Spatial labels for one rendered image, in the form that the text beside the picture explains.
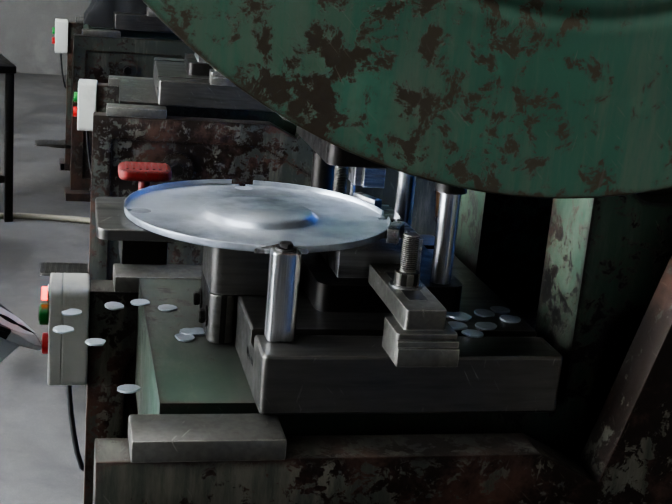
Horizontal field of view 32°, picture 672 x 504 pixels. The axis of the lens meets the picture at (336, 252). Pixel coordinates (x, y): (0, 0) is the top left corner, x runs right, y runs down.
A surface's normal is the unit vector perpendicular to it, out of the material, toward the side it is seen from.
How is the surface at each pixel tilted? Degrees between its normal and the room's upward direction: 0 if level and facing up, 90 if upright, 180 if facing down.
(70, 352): 90
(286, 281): 90
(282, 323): 90
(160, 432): 0
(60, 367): 90
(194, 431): 0
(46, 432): 0
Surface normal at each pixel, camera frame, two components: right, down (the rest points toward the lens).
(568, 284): -0.97, -0.02
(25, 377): 0.08, -0.96
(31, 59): 0.21, 0.28
